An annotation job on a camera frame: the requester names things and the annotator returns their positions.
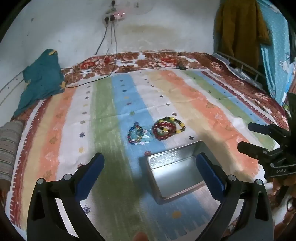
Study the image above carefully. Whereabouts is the white power strip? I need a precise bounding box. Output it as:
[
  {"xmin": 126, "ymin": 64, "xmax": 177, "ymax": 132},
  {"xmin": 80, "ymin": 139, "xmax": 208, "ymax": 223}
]
[{"xmin": 103, "ymin": 8, "xmax": 127, "ymax": 24}]

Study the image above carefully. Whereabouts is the metal bed rail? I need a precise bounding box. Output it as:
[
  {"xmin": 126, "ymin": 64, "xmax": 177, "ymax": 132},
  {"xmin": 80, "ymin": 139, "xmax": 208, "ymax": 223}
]
[{"xmin": 228, "ymin": 57, "xmax": 265, "ymax": 89}]

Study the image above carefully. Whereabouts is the silver metal tin box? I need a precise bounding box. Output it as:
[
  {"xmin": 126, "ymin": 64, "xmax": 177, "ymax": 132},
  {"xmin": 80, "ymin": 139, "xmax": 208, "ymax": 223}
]
[{"xmin": 138, "ymin": 140, "xmax": 226, "ymax": 205}]

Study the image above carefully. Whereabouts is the black cable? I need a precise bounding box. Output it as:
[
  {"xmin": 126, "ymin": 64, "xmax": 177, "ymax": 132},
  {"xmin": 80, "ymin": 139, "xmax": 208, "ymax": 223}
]
[{"xmin": 61, "ymin": 22, "xmax": 116, "ymax": 88}]

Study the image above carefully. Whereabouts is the mustard yellow garment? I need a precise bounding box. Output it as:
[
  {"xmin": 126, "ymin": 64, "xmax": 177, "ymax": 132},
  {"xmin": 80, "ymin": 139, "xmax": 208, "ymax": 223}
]
[{"xmin": 216, "ymin": 0, "xmax": 271, "ymax": 70}]

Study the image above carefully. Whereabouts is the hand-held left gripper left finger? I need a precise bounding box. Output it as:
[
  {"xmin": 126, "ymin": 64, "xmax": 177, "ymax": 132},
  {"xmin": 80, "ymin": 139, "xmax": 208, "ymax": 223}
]
[{"xmin": 26, "ymin": 152, "xmax": 109, "ymax": 241}]

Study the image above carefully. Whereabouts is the blue dotted cloth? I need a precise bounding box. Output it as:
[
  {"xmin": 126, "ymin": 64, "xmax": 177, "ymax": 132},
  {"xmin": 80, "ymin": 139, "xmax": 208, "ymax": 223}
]
[{"xmin": 257, "ymin": 0, "xmax": 291, "ymax": 105}]

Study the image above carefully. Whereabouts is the teal cloth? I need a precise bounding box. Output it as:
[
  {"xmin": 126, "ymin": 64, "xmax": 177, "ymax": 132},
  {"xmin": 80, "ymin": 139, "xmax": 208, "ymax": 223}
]
[{"xmin": 13, "ymin": 49, "xmax": 66, "ymax": 118}]

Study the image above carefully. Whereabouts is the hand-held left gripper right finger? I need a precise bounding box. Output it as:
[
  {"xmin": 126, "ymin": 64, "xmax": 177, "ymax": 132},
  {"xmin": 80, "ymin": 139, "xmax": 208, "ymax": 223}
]
[{"xmin": 195, "ymin": 152, "xmax": 274, "ymax": 241}]

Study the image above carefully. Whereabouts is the grey cable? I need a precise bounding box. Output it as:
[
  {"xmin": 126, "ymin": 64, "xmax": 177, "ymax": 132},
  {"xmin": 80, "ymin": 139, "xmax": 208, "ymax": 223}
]
[{"xmin": 102, "ymin": 22, "xmax": 119, "ymax": 61}]

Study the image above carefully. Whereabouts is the blue bead bracelet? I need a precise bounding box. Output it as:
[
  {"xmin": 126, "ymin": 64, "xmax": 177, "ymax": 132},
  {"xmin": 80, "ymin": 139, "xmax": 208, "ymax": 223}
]
[{"xmin": 128, "ymin": 124, "xmax": 145, "ymax": 145}]

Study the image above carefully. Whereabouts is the grey striped pillow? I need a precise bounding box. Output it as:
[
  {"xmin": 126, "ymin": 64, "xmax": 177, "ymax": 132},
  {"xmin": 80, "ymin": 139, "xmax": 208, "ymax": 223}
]
[{"xmin": 0, "ymin": 121, "xmax": 25, "ymax": 191}]

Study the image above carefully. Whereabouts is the green jade bangle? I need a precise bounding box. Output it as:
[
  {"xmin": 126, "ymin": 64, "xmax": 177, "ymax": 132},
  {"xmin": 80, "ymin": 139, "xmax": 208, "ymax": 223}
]
[{"xmin": 154, "ymin": 118, "xmax": 181, "ymax": 138}]

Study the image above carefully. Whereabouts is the pastel striped blanket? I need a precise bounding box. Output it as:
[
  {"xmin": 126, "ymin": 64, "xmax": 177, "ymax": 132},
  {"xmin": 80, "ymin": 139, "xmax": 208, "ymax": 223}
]
[{"xmin": 5, "ymin": 69, "xmax": 287, "ymax": 241}]

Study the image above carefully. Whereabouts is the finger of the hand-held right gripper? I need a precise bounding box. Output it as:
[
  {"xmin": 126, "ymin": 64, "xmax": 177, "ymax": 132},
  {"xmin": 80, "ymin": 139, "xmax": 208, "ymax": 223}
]
[
  {"xmin": 248, "ymin": 122, "xmax": 290, "ymax": 142},
  {"xmin": 238, "ymin": 141, "xmax": 279, "ymax": 164}
]

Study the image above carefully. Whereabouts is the dark and yellow bead bracelet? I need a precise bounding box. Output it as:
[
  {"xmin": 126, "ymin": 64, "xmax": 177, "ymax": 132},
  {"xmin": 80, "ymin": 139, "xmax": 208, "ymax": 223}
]
[{"xmin": 162, "ymin": 116, "xmax": 186, "ymax": 135}]

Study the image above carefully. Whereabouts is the red bead bracelet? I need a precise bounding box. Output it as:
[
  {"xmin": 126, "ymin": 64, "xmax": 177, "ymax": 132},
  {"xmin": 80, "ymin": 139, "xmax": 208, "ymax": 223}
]
[{"xmin": 152, "ymin": 123, "xmax": 177, "ymax": 141}]

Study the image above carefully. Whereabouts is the pale pink bead bracelet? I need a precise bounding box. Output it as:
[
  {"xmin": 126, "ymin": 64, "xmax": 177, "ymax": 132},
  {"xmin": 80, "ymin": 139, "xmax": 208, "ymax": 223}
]
[{"xmin": 134, "ymin": 128, "xmax": 153, "ymax": 145}]

